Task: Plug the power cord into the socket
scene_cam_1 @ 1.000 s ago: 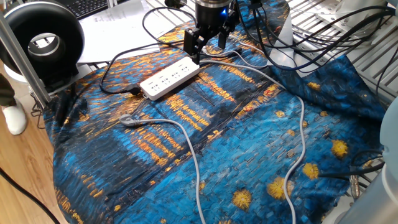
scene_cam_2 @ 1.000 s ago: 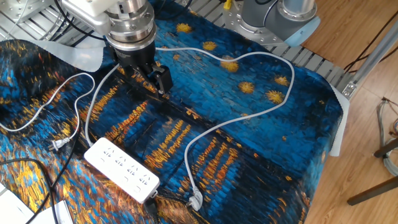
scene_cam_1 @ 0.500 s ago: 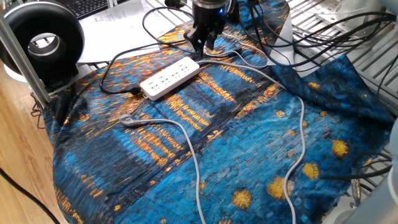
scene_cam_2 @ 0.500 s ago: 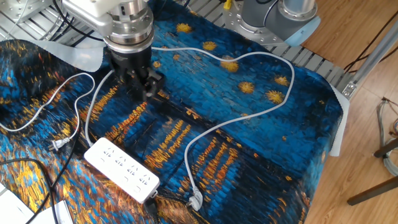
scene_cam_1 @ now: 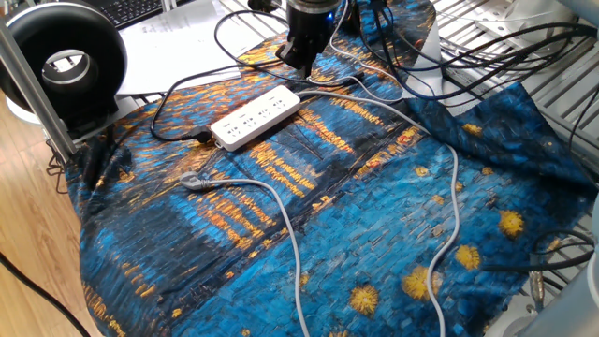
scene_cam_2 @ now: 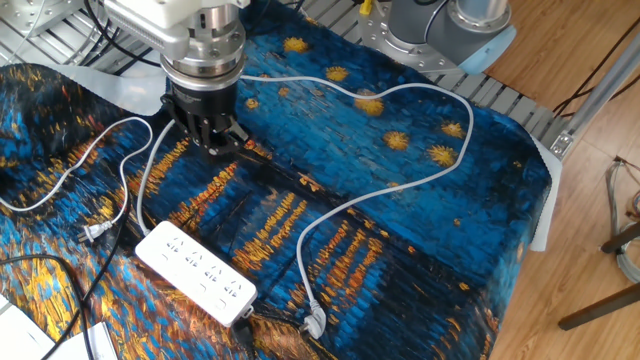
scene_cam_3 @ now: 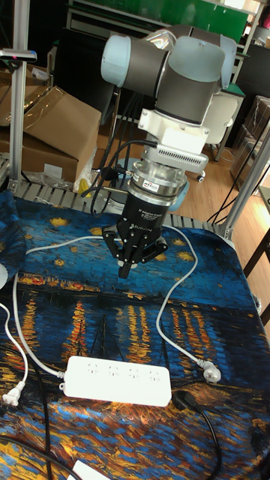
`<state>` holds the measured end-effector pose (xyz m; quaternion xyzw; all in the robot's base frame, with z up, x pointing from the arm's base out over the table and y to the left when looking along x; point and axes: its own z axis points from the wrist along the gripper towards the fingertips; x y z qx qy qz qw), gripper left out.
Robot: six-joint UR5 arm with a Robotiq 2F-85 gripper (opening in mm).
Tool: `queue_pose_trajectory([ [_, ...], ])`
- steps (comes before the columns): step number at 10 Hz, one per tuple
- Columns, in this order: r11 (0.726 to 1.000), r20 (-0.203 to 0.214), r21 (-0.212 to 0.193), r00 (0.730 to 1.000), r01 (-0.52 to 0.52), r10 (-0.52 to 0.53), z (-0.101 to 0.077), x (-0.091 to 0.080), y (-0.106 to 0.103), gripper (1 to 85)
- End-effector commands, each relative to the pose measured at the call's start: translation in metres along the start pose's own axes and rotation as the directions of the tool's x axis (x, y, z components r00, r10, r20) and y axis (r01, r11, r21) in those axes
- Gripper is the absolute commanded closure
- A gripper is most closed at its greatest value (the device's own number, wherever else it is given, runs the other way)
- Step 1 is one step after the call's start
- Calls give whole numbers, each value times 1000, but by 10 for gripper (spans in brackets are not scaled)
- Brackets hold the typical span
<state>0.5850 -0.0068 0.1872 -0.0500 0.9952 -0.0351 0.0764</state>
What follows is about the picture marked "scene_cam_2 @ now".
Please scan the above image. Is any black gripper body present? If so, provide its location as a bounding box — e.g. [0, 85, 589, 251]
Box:
[159, 78, 241, 127]

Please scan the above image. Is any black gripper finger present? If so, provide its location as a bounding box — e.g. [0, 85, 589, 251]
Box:
[173, 117, 210, 152]
[204, 117, 251, 159]

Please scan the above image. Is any thin white two-prong cord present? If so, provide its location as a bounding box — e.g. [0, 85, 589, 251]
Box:
[0, 116, 155, 245]

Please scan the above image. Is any white power strip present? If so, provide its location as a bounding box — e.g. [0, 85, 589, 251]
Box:
[134, 220, 259, 329]

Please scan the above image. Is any silver finned wrist block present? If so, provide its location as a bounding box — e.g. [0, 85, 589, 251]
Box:
[102, 0, 192, 62]

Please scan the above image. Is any starry night patterned tablecloth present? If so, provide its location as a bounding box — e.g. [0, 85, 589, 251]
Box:
[0, 0, 564, 360]

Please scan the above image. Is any perforated aluminium plate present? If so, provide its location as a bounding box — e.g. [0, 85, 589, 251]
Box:
[0, 0, 86, 39]

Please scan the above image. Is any white flat box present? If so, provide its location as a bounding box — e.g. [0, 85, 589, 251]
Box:
[0, 294, 56, 360]
[49, 321, 120, 360]

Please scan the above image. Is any dark wooden furniture leg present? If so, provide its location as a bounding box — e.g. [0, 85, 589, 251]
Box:
[558, 282, 640, 332]
[599, 222, 640, 255]

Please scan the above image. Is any black cable bundle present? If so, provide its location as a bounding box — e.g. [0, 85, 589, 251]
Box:
[78, 0, 162, 76]

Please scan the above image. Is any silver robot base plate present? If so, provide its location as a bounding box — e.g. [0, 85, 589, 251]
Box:
[357, 0, 476, 76]

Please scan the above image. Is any thin white wire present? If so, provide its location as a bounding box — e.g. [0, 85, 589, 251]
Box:
[5, 0, 47, 64]

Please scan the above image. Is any black plug with cable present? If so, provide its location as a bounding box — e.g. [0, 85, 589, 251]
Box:
[230, 315, 257, 360]

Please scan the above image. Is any thick white three-prong cord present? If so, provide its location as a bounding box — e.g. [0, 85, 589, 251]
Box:
[135, 74, 475, 340]

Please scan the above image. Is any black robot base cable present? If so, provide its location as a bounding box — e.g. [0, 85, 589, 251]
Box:
[422, 0, 454, 45]

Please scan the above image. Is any black floor cable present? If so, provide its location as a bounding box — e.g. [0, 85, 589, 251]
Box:
[558, 73, 640, 120]
[552, 17, 640, 114]

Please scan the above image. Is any aluminium frame post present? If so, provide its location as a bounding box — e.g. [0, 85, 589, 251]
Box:
[549, 32, 640, 161]

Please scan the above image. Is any grey floor cable bundle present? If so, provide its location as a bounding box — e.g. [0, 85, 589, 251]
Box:
[604, 157, 640, 284]

